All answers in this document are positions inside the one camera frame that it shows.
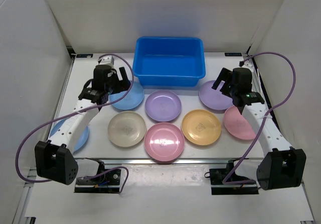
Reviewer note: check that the pink plate centre front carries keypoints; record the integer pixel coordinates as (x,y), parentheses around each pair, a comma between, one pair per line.
(164,142)

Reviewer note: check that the blue plate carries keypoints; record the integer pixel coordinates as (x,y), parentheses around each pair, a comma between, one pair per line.
(133,99)
(81,141)

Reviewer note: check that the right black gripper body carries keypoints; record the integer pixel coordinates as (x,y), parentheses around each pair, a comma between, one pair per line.
(231,89)

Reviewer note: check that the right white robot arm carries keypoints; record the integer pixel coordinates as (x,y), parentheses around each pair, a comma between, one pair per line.
(282,165)

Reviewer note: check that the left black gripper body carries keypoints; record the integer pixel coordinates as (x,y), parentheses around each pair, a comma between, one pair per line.
(116,85)

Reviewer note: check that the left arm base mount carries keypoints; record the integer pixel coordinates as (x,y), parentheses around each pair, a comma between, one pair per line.
(95,177)

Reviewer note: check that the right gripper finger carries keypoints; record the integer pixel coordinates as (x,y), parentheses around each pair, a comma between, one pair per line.
(225,76)
(224,87)

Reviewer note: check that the cream plate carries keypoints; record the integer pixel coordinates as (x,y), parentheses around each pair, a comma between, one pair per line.
(126,129)

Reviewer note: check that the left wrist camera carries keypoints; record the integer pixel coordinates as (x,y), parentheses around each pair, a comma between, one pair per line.
(106,60)

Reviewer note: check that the pink plate right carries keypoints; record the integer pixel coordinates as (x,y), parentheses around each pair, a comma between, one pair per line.
(237,125)

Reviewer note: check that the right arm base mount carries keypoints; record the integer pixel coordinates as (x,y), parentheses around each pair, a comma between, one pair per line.
(235,184)

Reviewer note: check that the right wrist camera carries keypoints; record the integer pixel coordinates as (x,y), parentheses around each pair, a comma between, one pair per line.
(246,64)

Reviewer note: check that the pink plate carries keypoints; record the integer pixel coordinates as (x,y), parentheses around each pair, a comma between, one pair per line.
(164,142)
(237,125)

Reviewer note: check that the purple plate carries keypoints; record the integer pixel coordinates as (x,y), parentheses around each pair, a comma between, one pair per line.
(213,98)
(163,106)

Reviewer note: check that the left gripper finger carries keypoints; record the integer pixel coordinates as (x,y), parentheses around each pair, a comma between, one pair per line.
(113,72)
(123,73)

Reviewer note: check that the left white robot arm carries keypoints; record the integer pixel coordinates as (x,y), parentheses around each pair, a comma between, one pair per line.
(54,157)

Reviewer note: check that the yellow plate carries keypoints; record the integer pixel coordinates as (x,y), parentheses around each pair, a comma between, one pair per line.
(201,127)

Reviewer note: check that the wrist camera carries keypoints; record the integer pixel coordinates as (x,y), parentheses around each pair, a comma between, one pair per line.
(246,64)
(106,60)

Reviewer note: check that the blue plastic bin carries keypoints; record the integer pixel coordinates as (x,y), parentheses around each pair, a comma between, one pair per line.
(169,61)

